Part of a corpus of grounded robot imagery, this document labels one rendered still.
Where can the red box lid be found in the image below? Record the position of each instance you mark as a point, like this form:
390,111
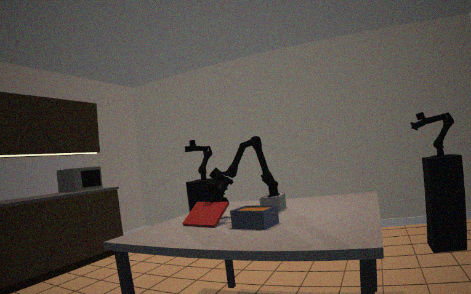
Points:
206,214

